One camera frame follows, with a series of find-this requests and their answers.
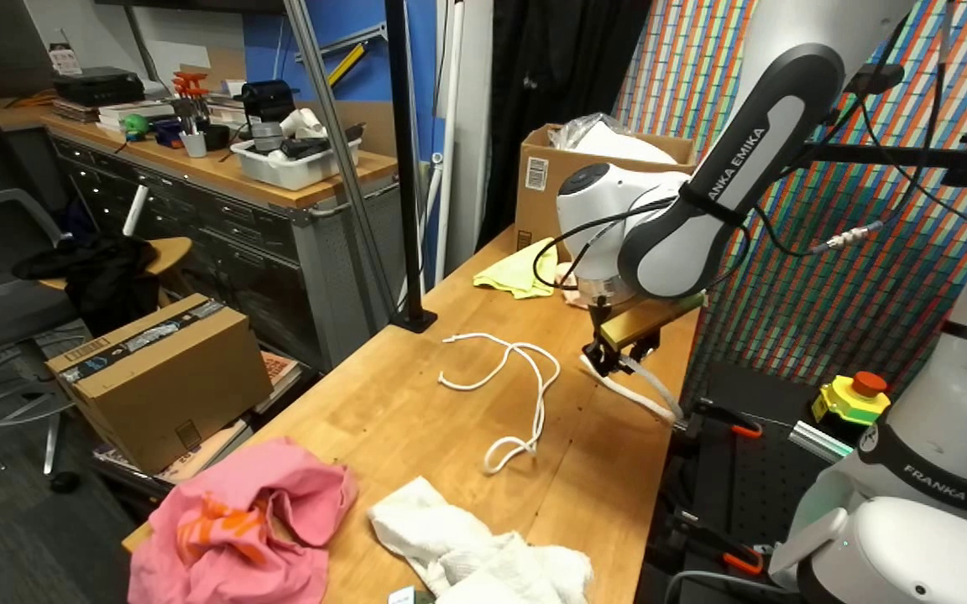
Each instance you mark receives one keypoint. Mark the black case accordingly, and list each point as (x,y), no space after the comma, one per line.
(98,88)

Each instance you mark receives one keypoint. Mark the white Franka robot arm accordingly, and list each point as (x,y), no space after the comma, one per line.
(731,167)

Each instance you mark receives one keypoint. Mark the yellow red emergency stop button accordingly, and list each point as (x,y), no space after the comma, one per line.
(848,401)

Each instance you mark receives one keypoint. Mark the pink shirt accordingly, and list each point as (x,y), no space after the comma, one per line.
(235,525)

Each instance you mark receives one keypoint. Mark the yellow-green cloth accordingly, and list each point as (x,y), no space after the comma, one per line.
(519,272)

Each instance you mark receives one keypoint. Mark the small red object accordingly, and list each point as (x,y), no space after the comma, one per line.
(188,83)

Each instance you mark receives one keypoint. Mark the white towel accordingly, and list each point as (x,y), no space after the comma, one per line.
(461,548)

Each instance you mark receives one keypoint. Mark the grey office chair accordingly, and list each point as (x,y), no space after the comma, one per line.
(3,313)

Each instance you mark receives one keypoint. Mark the black countertop appliance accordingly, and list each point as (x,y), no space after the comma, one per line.
(266,101)

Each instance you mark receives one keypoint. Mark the white plastic bin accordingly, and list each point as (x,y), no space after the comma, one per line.
(288,167)

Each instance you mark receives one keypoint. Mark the wooden stool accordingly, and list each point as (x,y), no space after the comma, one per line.
(168,252)

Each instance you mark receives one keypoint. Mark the grey metal pole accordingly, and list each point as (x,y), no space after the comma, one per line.
(335,135)

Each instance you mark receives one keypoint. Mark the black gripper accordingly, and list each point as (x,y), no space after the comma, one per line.
(629,342)

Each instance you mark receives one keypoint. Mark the grey cabinet with wooden countertop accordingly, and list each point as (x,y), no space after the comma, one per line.
(226,238)

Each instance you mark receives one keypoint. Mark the cardboard box with printed tape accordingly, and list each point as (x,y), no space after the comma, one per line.
(168,390)

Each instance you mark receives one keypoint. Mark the white plastic bag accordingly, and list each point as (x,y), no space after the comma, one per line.
(605,138)

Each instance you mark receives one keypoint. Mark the large cardboard box with label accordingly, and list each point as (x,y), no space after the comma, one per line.
(540,187)

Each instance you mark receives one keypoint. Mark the black vertical pole with base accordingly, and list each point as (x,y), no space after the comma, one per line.
(404,167)

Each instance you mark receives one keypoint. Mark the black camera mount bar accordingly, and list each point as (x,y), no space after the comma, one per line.
(899,154)

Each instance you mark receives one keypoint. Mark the black garment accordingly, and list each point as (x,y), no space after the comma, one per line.
(103,287)

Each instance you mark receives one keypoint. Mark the black stereo camera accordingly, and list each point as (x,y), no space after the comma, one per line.
(880,79)

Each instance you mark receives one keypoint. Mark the white cup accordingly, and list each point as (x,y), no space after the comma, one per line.
(193,143)

